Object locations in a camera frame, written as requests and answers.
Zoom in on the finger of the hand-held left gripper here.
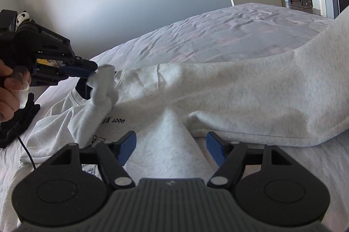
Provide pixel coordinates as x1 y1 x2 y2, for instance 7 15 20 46
73 57 98 70
58 65 96 79

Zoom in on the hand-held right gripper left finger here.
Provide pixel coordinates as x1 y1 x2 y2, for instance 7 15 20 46
50 131 137 189

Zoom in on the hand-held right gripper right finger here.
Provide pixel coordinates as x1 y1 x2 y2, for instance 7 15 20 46
206 131 293 189

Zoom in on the light grey sweatshirt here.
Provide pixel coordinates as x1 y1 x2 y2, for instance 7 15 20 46
12 7 349 186

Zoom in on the person's left hand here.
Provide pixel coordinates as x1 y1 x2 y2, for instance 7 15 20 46
0 60 31 124

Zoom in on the panda plush toy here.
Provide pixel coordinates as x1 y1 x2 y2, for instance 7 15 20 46
15 10 36 31

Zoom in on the black cloth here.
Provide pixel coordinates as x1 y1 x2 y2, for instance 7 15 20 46
0 92 41 149

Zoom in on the bed with white sheet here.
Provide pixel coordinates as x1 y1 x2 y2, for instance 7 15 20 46
0 2 349 232

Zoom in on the black cable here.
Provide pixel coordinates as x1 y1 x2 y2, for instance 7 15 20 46
16 132 38 170

